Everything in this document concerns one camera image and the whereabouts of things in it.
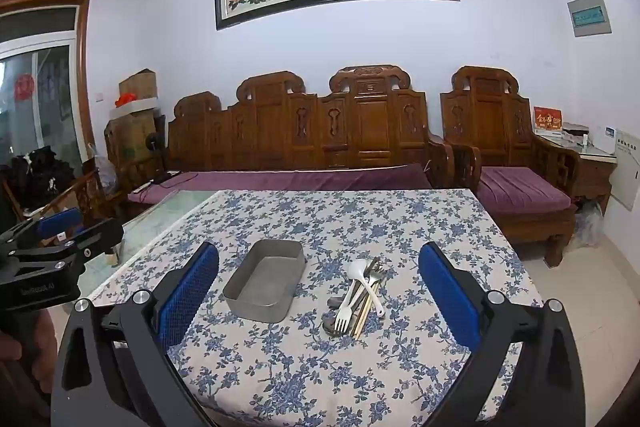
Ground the carved wooden armchair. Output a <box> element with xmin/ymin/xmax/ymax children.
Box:
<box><xmin>440</xmin><ymin>66</ymin><xmax>581</xmax><ymax>269</ymax></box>

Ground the white soup spoon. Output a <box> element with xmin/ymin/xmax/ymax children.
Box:
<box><xmin>348</xmin><ymin>258</ymin><xmax>386</xmax><ymax>318</ymax></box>

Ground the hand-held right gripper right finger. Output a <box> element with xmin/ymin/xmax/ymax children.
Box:
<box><xmin>417</xmin><ymin>242</ymin><xmax>586</xmax><ymax>427</ymax></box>

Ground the blue floral tablecloth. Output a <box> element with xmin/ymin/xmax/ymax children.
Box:
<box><xmin>87</xmin><ymin>188</ymin><xmax>543</xmax><ymax>427</ymax></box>

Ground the purple sofa cushion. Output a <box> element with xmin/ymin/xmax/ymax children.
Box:
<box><xmin>127</xmin><ymin>163</ymin><xmax>433</xmax><ymax>204</ymax></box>

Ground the red paper door decoration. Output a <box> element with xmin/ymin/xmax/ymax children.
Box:
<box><xmin>14</xmin><ymin>74</ymin><xmax>37</xmax><ymax>100</ymax></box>

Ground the wooden side cabinet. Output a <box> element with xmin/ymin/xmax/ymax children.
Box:
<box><xmin>537</xmin><ymin>132</ymin><xmax>618</xmax><ymax>215</ymax></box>

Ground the dark wooden chopstick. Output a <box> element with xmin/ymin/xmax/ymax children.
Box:
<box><xmin>345</xmin><ymin>257</ymin><xmax>381</xmax><ymax>308</ymax></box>

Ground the light wooden chopstick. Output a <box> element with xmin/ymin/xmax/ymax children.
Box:
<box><xmin>354</xmin><ymin>274</ymin><xmax>387</xmax><ymax>341</ymax></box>
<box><xmin>351</xmin><ymin>274</ymin><xmax>385</xmax><ymax>341</ymax></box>

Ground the metal rectangular tray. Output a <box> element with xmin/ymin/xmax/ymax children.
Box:
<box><xmin>222</xmin><ymin>238</ymin><xmax>307</xmax><ymax>322</ymax></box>

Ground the clear plastic bag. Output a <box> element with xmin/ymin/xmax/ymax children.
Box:
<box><xmin>572</xmin><ymin>201</ymin><xmax>606</xmax><ymax>250</ymax></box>

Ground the purple armchair cushion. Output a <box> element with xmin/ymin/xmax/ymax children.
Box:
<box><xmin>475</xmin><ymin>166</ymin><xmax>573</xmax><ymax>214</ymax></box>

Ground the wooden framed glass door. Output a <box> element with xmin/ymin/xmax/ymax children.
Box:
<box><xmin>0</xmin><ymin>0</ymin><xmax>97</xmax><ymax>228</ymax></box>

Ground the carved wooden sofa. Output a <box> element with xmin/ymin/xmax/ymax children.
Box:
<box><xmin>107</xmin><ymin>64</ymin><xmax>456</xmax><ymax>218</ymax></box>

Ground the metal spoon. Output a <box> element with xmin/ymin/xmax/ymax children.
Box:
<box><xmin>322</xmin><ymin>302</ymin><xmax>358</xmax><ymax>338</ymax></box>
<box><xmin>327</xmin><ymin>274</ymin><xmax>366</xmax><ymax>309</ymax></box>

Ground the white small box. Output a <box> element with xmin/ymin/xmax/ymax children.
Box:
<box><xmin>597</xmin><ymin>126</ymin><xmax>618</xmax><ymax>154</ymax></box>

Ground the black bag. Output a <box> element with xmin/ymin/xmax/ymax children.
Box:
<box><xmin>10</xmin><ymin>146</ymin><xmax>76</xmax><ymax>208</ymax></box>

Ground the person's left hand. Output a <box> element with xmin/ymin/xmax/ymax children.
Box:
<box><xmin>0</xmin><ymin>307</ymin><xmax>58</xmax><ymax>408</ymax></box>

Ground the white wall distribution box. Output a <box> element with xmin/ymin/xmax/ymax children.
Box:
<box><xmin>609</xmin><ymin>129</ymin><xmax>640</xmax><ymax>212</ymax></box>

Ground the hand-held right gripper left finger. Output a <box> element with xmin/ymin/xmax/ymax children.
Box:
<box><xmin>50</xmin><ymin>242</ymin><xmax>221</xmax><ymax>427</ymax></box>

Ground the black standing fan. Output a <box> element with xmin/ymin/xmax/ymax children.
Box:
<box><xmin>144</xmin><ymin>132</ymin><xmax>171</xmax><ymax>184</ymax></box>

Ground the brown cardboard box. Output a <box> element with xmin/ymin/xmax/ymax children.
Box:
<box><xmin>118</xmin><ymin>68</ymin><xmax>160</xmax><ymax>104</ymax></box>

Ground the red gift box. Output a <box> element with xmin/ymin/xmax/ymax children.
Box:
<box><xmin>533</xmin><ymin>106</ymin><xmax>564</xmax><ymax>134</ymax></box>

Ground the white plastic fork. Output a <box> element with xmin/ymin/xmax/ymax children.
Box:
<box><xmin>333</xmin><ymin>278</ymin><xmax>372</xmax><ymax>334</ymax></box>

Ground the grey wall electrical panel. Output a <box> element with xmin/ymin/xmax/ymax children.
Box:
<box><xmin>567</xmin><ymin>0</ymin><xmax>613</xmax><ymax>38</ymax></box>

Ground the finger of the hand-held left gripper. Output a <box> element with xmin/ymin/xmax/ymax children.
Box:
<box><xmin>10</xmin><ymin>218</ymin><xmax>126</xmax><ymax>280</ymax></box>
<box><xmin>0</xmin><ymin>207</ymin><xmax>85</xmax><ymax>254</ymax></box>

